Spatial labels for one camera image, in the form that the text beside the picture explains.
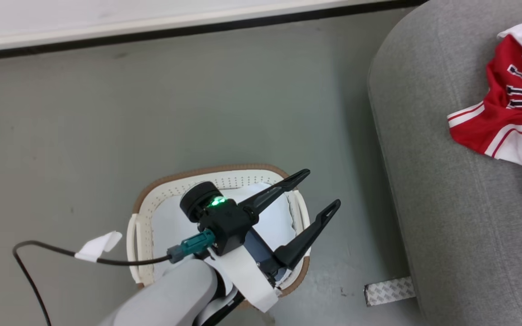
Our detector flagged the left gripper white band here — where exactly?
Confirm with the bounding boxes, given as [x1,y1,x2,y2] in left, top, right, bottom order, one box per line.
[207,169,342,314]

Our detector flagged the red basketball jersey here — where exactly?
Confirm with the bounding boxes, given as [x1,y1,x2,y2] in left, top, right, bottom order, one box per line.
[447,17,522,202]

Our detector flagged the grey fabric sofa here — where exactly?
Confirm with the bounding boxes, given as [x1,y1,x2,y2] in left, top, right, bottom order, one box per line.
[367,0,522,326]

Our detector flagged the white cloth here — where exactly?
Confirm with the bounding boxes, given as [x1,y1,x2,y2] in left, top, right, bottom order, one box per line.
[150,182,297,290]

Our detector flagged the patterned grey tape strip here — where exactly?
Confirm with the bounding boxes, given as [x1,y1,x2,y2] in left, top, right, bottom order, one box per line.
[363,276,417,307]

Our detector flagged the white laundry basket brown rim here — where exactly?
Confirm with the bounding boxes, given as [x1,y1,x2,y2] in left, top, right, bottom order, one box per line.
[126,163,312,309]

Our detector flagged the teal cable connector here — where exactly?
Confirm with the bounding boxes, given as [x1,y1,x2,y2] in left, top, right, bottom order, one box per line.
[167,228,217,264]

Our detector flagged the white tape cable label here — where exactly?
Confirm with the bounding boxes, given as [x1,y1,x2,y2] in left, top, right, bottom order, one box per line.
[74,230,123,264]

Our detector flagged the white wall baseboard strip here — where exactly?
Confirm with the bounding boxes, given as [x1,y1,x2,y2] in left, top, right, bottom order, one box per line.
[0,0,400,54]

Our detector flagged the thin black cable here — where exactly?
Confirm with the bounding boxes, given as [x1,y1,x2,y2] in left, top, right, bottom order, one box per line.
[13,240,173,326]

